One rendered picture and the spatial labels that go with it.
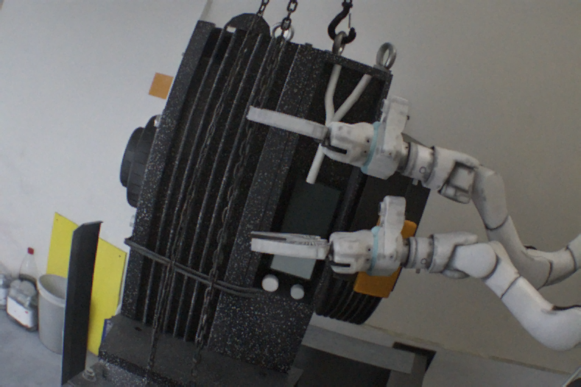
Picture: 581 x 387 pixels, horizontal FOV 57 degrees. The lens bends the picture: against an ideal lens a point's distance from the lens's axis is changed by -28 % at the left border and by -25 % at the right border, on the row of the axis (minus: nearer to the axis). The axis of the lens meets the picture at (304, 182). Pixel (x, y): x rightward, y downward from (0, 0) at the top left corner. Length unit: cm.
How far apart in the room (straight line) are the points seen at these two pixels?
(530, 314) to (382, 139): 44
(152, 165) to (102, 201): 149
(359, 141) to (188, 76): 45
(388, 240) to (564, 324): 42
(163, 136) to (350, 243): 48
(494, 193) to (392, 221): 21
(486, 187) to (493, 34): 148
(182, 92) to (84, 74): 162
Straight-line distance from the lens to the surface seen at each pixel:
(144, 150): 148
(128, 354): 135
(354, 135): 110
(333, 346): 249
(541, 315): 116
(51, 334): 294
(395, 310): 267
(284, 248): 113
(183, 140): 141
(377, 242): 117
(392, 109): 114
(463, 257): 120
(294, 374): 163
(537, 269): 135
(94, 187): 292
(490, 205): 122
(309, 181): 143
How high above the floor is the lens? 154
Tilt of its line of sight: 8 degrees down
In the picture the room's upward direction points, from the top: 18 degrees clockwise
